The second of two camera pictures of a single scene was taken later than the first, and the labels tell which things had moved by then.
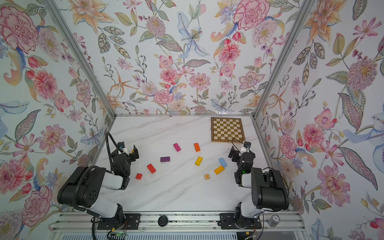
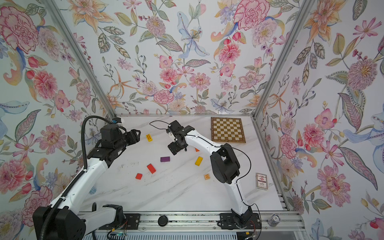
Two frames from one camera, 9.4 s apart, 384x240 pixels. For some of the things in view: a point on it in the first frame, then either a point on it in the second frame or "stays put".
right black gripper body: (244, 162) → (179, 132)
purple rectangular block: (164, 159) stays put
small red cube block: (138, 176) stays put
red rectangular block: (151, 168) stays put
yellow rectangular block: (198, 161) stays put
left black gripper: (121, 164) → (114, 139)
